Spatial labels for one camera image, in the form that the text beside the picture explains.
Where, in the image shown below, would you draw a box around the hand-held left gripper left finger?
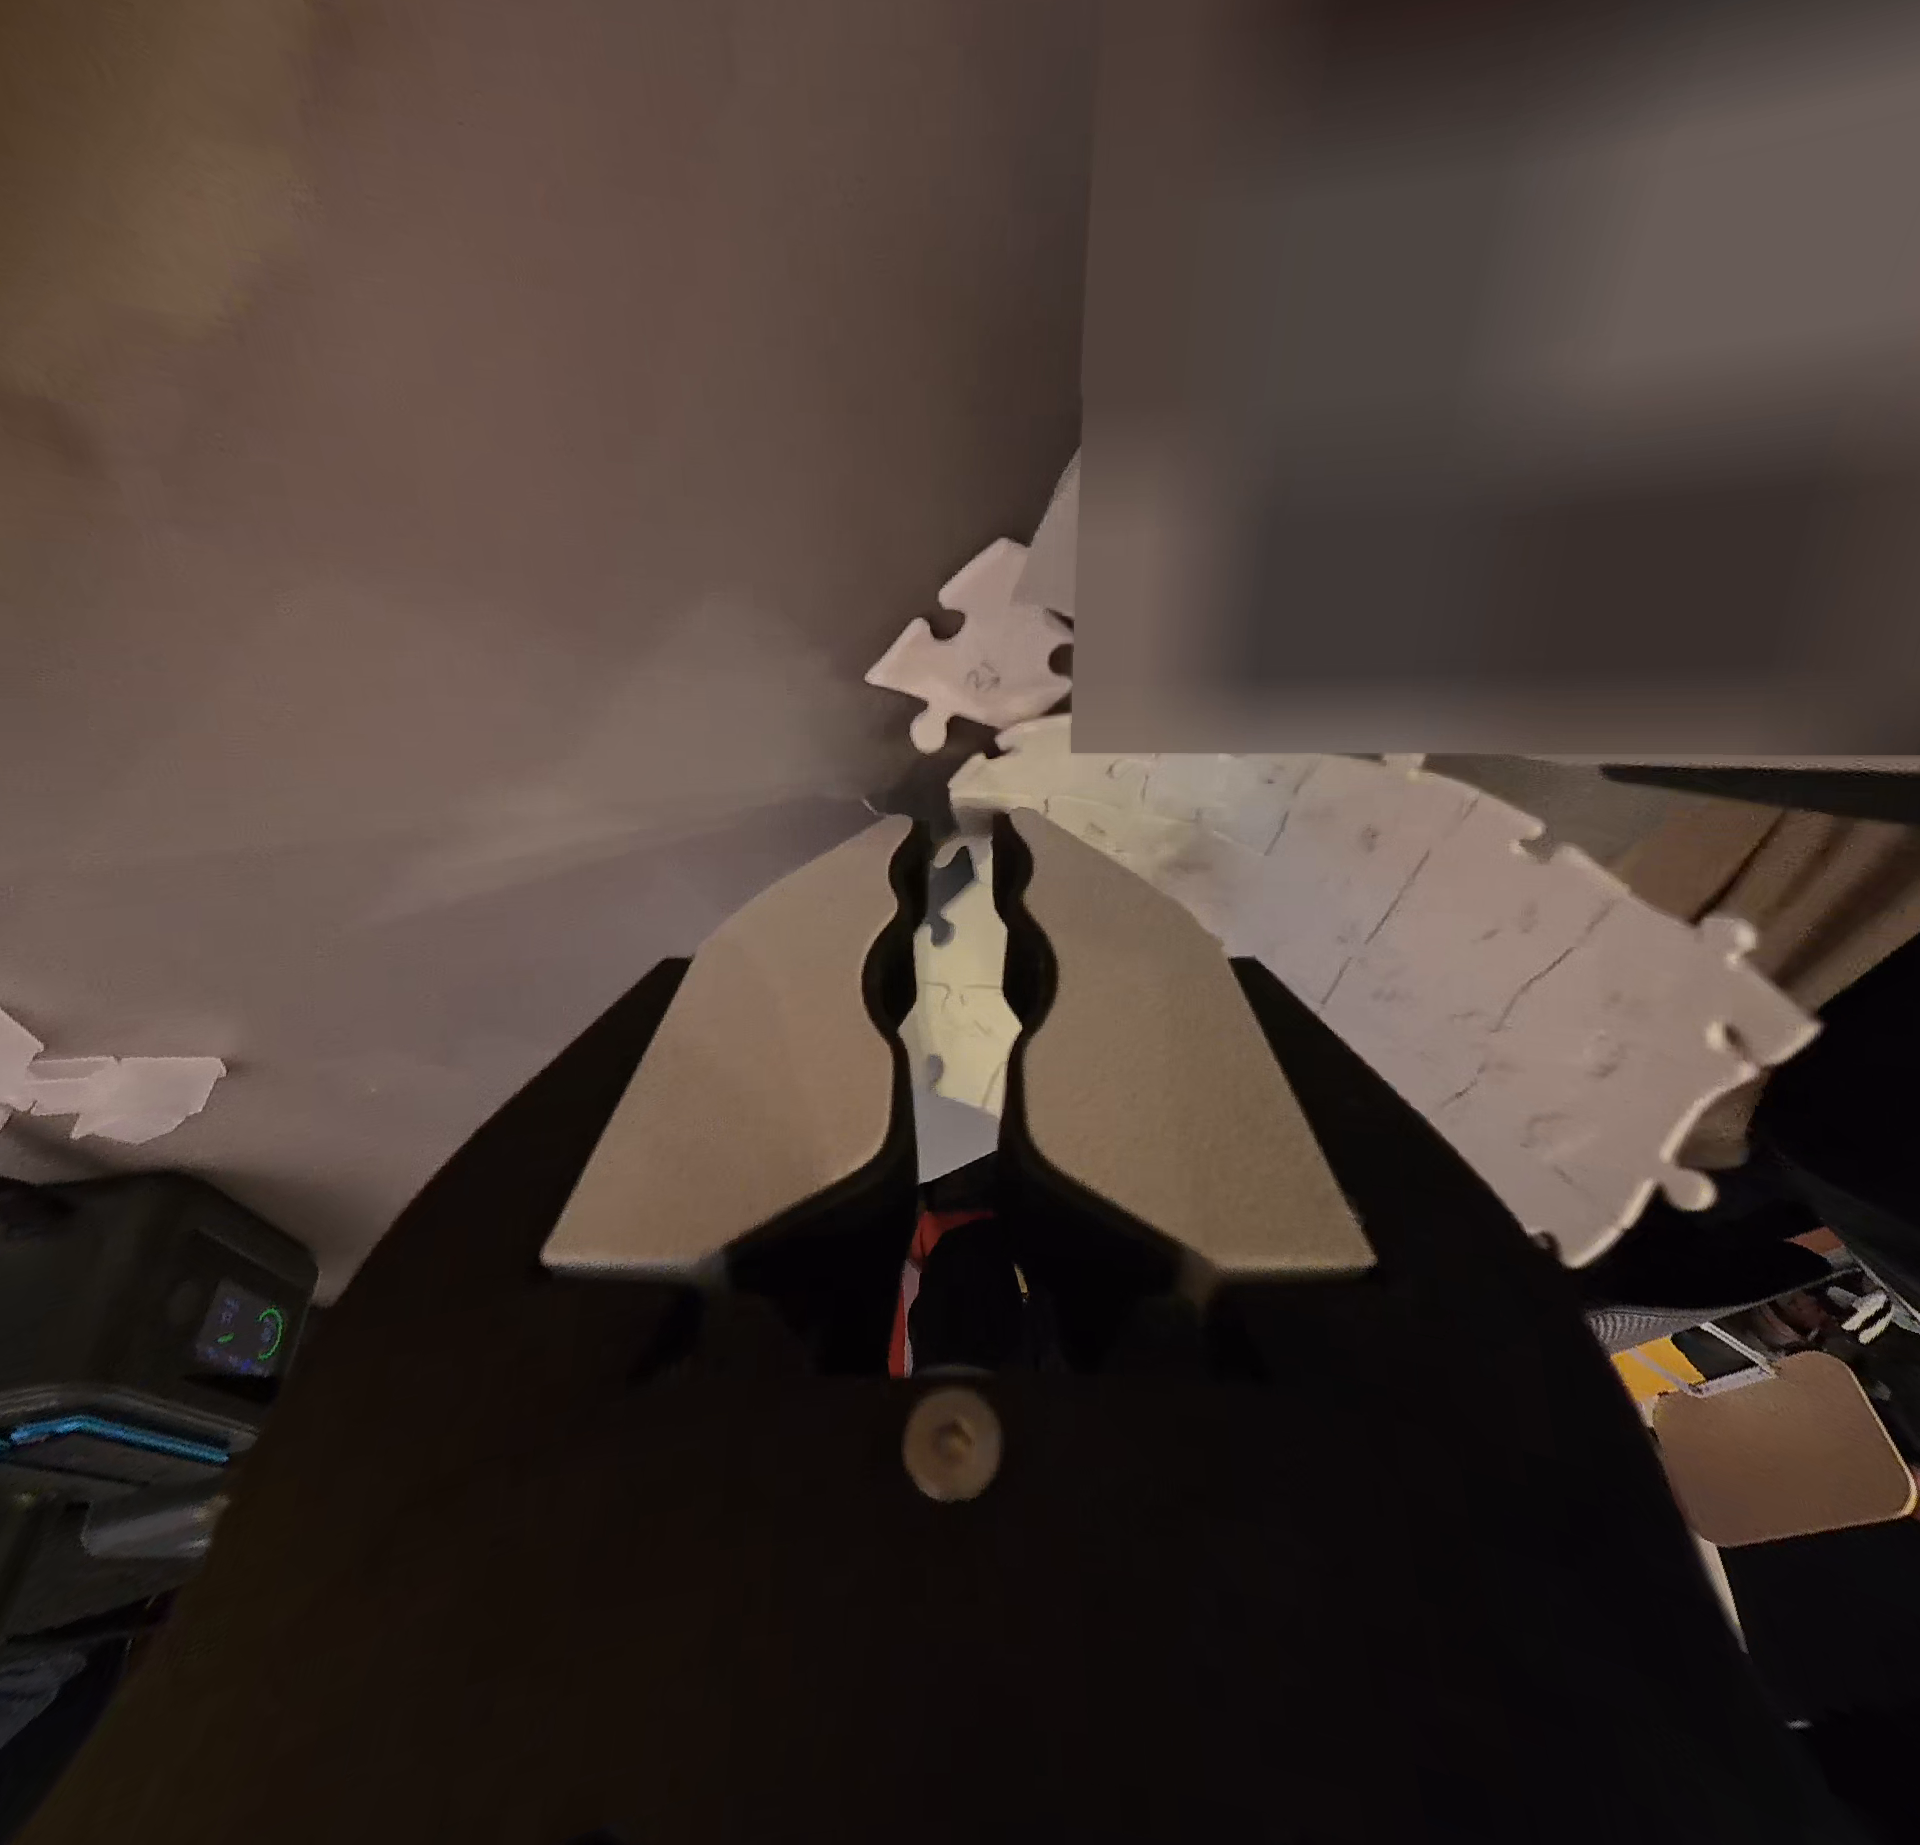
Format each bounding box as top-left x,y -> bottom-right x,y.
540,816 -> 921,1375

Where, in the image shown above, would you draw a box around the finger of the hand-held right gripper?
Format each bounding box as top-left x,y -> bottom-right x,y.
1016,450 -> 1082,625

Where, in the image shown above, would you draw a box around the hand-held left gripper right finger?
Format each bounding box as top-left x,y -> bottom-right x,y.
989,811 -> 1374,1366

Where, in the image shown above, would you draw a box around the single curved white puzzle piece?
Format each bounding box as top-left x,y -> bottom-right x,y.
863,536 -> 1080,754

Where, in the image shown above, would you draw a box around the partly built puzzle ball shell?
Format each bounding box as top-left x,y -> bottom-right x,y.
899,751 -> 1824,1268

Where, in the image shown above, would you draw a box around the person's beige trousers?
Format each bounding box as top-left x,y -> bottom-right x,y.
1612,803 -> 1920,1014

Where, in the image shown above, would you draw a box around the black white sneaker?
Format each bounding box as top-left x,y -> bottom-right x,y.
1745,1245 -> 1920,1349

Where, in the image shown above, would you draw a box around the black power station with display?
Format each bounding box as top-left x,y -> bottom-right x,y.
0,1170 -> 319,1636

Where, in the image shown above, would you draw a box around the tan rounded stool seat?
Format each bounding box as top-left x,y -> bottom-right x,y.
1650,1350 -> 1920,1551

